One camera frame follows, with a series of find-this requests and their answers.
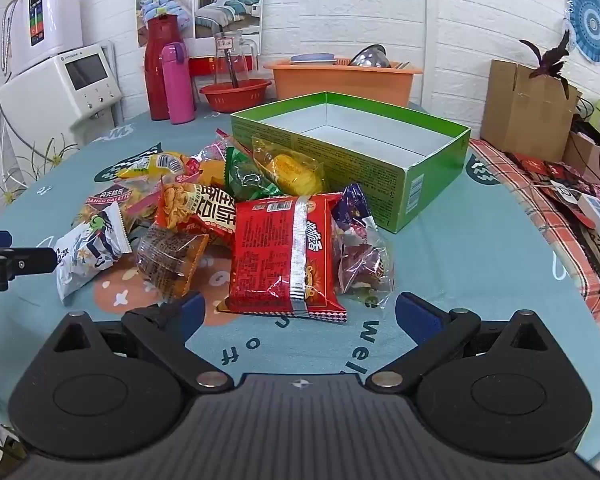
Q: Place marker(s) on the large cardboard box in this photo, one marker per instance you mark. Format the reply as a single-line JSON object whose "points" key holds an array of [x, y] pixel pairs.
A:
{"points": [[520, 110]]}

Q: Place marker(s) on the blue plastic lid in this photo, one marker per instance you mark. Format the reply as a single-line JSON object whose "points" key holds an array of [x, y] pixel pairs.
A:
{"points": [[312, 58]]}

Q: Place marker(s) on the dark long spoon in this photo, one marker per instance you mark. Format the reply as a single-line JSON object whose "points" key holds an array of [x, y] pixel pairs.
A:
{"points": [[232, 72]]}

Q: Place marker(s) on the plaid cloth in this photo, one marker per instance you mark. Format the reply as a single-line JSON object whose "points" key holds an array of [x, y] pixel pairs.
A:
{"points": [[530, 220]]}

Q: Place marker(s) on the red thermos jug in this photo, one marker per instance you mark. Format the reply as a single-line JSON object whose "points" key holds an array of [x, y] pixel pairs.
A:
{"points": [[155, 75]]}

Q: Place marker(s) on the orange plastic basin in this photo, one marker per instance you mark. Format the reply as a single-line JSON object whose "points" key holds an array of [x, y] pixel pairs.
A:
{"points": [[340, 85]]}

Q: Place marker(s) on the glass pitcher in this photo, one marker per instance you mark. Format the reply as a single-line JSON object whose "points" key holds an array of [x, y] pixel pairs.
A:
{"points": [[230, 60]]}

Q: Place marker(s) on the purple clear snack packet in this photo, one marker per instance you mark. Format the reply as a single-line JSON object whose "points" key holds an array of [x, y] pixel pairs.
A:
{"points": [[360, 250]]}

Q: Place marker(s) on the small cardboard box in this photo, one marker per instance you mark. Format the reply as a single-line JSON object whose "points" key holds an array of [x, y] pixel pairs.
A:
{"points": [[580, 152]]}

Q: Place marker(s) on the large red noodle packet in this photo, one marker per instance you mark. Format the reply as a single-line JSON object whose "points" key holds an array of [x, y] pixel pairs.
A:
{"points": [[265, 250]]}

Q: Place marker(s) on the white blue snack packet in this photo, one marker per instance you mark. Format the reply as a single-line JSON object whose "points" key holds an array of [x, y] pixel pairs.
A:
{"points": [[87, 250]]}

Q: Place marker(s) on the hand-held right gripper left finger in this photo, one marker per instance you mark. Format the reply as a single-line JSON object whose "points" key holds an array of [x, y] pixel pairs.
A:
{"points": [[192, 310]]}

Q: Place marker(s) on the purple leaf plant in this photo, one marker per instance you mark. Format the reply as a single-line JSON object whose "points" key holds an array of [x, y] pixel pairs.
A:
{"points": [[550, 62]]}

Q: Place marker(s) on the red envelopes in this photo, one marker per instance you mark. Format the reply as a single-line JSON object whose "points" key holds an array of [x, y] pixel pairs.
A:
{"points": [[535, 165]]}

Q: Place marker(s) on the plain orange snack packet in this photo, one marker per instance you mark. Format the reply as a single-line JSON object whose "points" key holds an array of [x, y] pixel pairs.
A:
{"points": [[212, 172]]}

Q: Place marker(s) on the bedroom wall poster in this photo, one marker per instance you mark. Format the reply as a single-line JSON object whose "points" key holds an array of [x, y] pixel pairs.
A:
{"points": [[220, 5]]}

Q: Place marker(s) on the yellow snack packet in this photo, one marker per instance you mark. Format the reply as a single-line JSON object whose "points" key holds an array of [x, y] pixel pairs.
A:
{"points": [[150, 165]]}

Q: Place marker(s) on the pink thermos bottle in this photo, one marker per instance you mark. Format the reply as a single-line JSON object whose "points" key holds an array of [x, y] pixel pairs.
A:
{"points": [[177, 85]]}

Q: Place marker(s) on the green snack packet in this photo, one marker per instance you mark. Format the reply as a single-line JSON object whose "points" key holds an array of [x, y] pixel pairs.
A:
{"points": [[247, 180]]}

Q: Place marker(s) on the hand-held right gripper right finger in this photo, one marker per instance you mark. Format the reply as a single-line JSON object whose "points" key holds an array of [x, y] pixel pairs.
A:
{"points": [[420, 317]]}

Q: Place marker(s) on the white water purifier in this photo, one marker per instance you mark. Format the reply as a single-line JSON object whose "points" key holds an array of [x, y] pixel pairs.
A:
{"points": [[45, 15]]}

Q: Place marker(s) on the clear brown pastry packet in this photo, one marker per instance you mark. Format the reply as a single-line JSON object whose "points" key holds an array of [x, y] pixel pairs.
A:
{"points": [[167, 260]]}

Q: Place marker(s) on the red plastic basket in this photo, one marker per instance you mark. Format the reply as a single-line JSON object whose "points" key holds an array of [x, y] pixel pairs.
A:
{"points": [[235, 97]]}

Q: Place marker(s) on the green cardboard box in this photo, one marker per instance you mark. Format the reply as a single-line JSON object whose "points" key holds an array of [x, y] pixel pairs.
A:
{"points": [[355, 175]]}

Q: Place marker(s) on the white countertop appliance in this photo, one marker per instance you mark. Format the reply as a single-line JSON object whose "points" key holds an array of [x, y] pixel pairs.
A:
{"points": [[45, 95]]}

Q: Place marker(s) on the orange-red snack packet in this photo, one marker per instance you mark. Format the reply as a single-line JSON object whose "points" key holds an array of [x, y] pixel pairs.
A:
{"points": [[200, 207]]}

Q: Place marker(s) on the steel bowl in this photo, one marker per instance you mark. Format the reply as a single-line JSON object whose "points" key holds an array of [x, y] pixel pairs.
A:
{"points": [[370, 57]]}

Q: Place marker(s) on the red gift box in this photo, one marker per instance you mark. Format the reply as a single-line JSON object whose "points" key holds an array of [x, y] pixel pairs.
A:
{"points": [[200, 66]]}

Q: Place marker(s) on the clear packet yellow snacks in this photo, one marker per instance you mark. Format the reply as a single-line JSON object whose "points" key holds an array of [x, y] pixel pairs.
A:
{"points": [[120, 200]]}

